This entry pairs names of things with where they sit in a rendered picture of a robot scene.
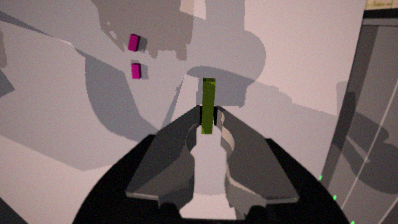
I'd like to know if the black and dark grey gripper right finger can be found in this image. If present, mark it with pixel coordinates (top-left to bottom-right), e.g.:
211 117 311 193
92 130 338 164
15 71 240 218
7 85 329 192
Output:
213 106 350 224

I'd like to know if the lime green rod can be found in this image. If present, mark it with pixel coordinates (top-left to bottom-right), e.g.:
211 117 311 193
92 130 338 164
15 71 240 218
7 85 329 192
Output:
201 78 216 134

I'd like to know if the magenta rectangular block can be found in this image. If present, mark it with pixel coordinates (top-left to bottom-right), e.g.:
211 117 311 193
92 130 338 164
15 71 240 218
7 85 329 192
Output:
128 34 141 52
131 63 142 79

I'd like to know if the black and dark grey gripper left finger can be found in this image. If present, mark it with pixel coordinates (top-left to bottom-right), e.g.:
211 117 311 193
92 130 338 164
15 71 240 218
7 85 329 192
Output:
72 105 202 224

